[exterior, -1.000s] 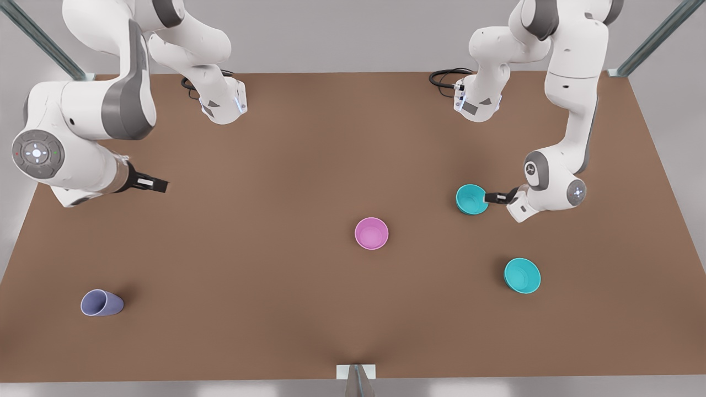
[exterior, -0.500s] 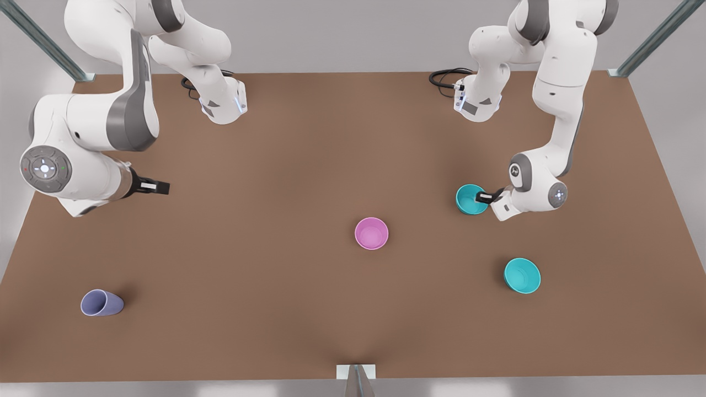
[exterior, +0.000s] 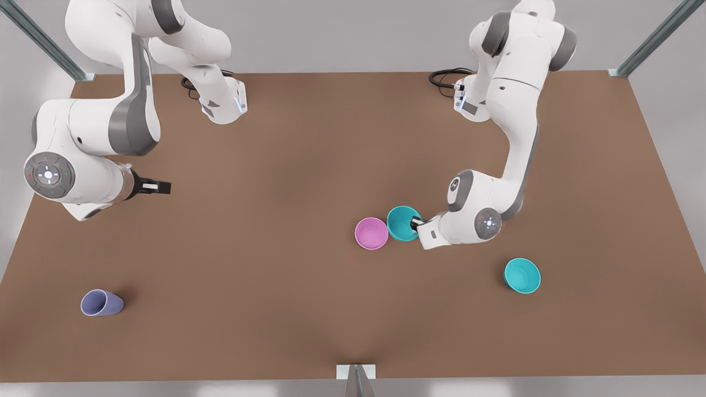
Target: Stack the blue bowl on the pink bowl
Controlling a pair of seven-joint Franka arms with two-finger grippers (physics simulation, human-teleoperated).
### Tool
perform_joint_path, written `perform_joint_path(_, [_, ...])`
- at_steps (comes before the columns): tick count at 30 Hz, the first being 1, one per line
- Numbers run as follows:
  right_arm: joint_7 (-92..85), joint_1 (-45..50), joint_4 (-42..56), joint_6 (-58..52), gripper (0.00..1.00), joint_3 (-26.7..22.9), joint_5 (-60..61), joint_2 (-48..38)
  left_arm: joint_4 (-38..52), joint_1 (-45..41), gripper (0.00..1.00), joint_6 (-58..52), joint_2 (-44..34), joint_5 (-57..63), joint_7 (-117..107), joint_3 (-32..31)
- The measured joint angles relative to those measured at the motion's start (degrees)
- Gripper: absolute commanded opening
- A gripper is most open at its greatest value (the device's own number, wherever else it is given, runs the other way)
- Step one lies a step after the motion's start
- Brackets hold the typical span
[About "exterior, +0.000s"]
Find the teal blue bowl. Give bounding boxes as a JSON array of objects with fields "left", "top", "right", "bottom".
[
  {"left": 387, "top": 206, "right": 423, "bottom": 243},
  {"left": 504, "top": 257, "right": 542, "bottom": 294}
]

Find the pink bowl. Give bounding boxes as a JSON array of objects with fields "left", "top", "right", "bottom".
[{"left": 355, "top": 217, "right": 389, "bottom": 251}]

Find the lavender purple cup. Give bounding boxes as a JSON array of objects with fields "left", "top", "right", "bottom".
[{"left": 81, "top": 289, "right": 125, "bottom": 318}]

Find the black cable loop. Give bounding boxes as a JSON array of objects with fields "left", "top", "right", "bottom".
[
  {"left": 429, "top": 68, "right": 475, "bottom": 99},
  {"left": 181, "top": 69, "right": 236, "bottom": 100}
]

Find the silver frame post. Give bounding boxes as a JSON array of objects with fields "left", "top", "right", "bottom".
[
  {"left": 336, "top": 364, "right": 377, "bottom": 397},
  {"left": 607, "top": 0, "right": 706, "bottom": 78},
  {"left": 0, "top": 0, "right": 96, "bottom": 83}
]

